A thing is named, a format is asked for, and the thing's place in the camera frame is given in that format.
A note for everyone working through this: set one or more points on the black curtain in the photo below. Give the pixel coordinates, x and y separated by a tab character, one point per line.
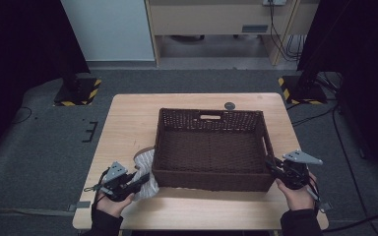
13	49
367	49

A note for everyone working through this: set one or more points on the wooden cabinet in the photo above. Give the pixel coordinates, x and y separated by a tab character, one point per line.
210	18

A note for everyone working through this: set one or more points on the person's right hand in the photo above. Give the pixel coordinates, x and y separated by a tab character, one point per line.
300	198

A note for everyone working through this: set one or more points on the black yellow striped stand base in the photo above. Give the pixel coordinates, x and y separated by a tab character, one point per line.
303	93
78	93

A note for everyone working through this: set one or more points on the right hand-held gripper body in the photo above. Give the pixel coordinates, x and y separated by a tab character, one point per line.
297	170

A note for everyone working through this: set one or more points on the dark round table cap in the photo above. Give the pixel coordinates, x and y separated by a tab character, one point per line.
229	106

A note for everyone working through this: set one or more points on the grey tape strip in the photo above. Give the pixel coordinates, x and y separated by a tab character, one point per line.
325	206
80	205

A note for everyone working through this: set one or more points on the white power strip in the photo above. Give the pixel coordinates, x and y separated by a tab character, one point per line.
274	2

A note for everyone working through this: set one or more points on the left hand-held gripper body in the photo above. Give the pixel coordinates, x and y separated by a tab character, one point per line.
115	173

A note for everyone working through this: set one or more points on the white panel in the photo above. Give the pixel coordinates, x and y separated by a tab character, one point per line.
111	29

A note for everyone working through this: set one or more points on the brown woven basket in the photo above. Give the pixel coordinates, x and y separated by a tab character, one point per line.
210	150

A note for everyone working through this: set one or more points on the white striped cloth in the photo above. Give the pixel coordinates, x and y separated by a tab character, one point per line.
146	162

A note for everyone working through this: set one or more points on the person's left hand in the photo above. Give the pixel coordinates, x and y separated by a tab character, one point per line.
113	208

